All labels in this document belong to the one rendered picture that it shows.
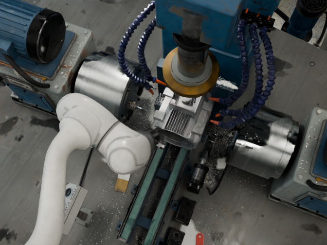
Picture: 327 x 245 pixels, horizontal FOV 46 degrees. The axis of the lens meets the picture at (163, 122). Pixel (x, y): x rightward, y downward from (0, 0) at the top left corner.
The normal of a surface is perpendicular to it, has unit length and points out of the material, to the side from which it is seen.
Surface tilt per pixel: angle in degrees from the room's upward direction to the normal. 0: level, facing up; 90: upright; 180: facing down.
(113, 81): 9
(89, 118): 25
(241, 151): 51
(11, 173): 0
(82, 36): 0
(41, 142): 0
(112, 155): 30
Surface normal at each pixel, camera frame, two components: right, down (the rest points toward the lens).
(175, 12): -0.37, 0.87
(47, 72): -0.02, -0.34
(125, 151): 0.04, -0.07
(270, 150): -0.18, 0.11
